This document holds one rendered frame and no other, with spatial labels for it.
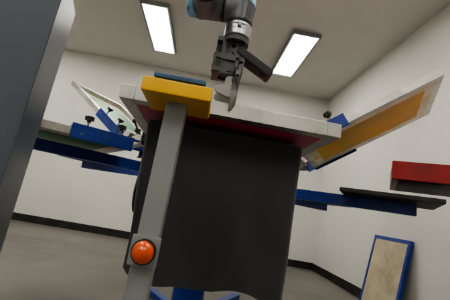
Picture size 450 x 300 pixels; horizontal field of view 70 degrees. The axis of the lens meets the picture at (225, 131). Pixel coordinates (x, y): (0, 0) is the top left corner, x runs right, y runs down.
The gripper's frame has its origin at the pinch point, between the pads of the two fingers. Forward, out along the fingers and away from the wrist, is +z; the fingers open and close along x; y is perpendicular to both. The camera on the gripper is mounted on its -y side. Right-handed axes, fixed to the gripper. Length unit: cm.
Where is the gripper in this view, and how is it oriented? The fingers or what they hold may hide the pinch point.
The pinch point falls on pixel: (232, 109)
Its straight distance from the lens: 85.1
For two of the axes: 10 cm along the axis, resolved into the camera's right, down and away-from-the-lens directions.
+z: -1.7, 9.5, -2.5
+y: -9.8, -1.9, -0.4
